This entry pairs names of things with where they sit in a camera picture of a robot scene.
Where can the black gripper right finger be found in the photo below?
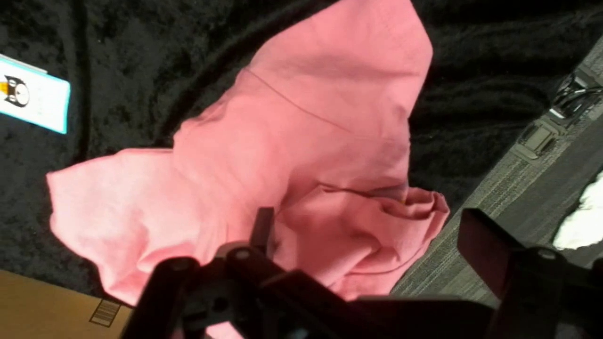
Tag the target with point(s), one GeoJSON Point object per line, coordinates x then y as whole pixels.
{"type": "Point", "coordinates": [539, 295]}

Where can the white crumpled item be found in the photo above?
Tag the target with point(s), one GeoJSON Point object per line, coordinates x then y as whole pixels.
{"type": "Point", "coordinates": [580, 218]}

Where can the pink t-shirt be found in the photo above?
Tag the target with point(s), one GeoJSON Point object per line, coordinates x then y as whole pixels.
{"type": "Point", "coordinates": [301, 125]}

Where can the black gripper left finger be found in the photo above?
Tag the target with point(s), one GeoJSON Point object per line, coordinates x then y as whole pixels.
{"type": "Point", "coordinates": [181, 295]}

